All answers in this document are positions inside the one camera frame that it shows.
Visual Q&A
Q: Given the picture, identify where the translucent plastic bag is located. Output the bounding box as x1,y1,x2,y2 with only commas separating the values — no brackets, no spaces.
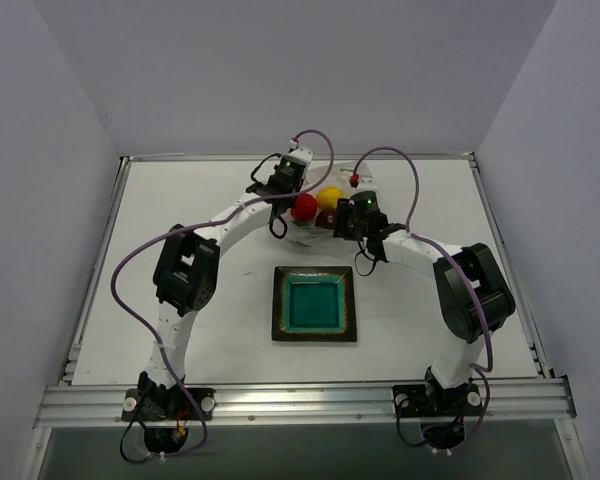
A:
283,161,378,258

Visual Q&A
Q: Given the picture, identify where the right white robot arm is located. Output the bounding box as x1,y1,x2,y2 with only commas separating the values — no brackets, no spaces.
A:
334,191,515,413

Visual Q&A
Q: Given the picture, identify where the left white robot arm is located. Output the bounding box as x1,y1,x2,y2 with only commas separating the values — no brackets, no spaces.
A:
143,147,313,419

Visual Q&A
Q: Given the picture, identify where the dark purple fake fruit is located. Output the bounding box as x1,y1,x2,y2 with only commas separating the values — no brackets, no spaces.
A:
315,208,336,230

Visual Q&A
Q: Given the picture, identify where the red fake apple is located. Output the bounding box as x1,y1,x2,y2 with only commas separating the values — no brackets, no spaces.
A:
290,193,318,222

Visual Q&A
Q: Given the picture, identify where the yellow fake lemon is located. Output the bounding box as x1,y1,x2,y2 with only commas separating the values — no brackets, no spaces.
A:
315,186,345,210

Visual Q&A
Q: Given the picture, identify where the teal square ceramic plate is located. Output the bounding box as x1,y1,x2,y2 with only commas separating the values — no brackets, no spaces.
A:
271,266,358,343

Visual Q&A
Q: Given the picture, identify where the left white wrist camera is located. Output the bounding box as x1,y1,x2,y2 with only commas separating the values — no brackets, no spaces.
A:
287,139,314,164

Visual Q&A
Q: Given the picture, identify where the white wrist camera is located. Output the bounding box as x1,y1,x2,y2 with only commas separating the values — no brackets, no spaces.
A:
349,173,378,192
287,139,314,164

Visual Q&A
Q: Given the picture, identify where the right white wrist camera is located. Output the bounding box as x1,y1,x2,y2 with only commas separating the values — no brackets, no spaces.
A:
349,173,378,192

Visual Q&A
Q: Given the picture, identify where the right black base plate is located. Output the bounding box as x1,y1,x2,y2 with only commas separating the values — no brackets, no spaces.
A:
392,381,483,418

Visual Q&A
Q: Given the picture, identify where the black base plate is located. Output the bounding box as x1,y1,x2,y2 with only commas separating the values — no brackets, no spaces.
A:
121,386,216,422
392,381,483,418

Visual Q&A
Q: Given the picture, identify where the aluminium mounting rail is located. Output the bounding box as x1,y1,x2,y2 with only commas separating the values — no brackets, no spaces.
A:
34,378,576,428

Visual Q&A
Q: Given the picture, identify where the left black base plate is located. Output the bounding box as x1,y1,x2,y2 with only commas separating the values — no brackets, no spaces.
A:
121,386,216,422

